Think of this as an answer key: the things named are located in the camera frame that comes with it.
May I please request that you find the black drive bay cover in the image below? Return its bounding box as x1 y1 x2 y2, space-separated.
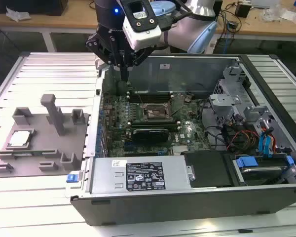
183 150 235 188

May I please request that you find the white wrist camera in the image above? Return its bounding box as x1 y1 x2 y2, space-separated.
119 0 163 51

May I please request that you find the CPU socket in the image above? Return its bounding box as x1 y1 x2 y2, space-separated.
137 102 174 123

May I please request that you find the silver power supply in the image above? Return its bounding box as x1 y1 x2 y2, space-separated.
90 157 190 195

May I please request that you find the green motherboard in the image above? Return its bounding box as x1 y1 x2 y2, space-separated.
102 92 210 158

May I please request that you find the crumpled plastic bag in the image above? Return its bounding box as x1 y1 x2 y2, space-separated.
5 6 32 22

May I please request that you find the silver chipset heatsink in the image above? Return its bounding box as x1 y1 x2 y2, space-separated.
172 145 189 156

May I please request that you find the grey case latch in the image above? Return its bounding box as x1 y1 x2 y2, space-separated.
95 58 107 71

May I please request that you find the grey parts rack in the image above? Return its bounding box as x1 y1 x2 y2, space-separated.
0 93 91 178

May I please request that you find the black camera cable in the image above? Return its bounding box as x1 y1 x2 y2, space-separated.
160 0 197 32

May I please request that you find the black PC case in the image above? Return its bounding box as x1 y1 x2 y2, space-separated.
70 53 296 227

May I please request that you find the silver laptop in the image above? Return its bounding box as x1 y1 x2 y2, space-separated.
251 0 280 7

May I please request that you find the clear plastic bag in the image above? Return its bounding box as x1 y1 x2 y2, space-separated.
259 2 287 22

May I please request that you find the orange power wire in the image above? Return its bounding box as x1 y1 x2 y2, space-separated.
226 130 259 151

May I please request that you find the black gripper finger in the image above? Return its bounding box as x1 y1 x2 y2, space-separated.
124 45 155 81
85 34 125 81

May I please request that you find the small black speaker box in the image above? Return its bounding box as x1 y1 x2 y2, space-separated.
235 2 252 18

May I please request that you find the metal drive cage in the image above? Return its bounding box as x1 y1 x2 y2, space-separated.
208 64 262 129

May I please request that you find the black graphics card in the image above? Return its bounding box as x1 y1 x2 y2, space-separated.
132 127 170 144

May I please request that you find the blue plastic latch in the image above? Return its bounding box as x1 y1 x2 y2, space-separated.
66 173 79 184

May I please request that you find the hard disk in blue carrier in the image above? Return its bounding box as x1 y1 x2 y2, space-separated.
233 155 296 186

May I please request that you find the black computer box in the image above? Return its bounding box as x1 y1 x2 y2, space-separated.
0 0 69 16

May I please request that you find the silver CPU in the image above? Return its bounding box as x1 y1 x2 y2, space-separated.
9 131 32 147

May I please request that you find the blue disk wire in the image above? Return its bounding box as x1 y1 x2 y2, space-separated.
259 130 269 158
266 126 275 158

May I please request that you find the wooden desk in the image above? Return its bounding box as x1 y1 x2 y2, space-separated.
0 9 296 54

